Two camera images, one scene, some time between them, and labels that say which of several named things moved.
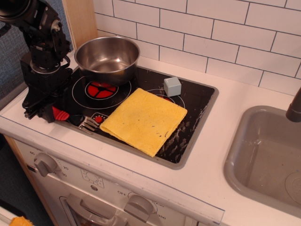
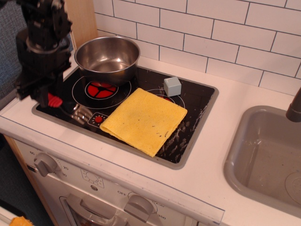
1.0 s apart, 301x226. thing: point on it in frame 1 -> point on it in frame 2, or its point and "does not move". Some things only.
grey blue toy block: (172, 86) does not move
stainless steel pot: (109, 60) does not move
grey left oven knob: (44, 164) does not move
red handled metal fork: (88, 125) -> (79, 114)
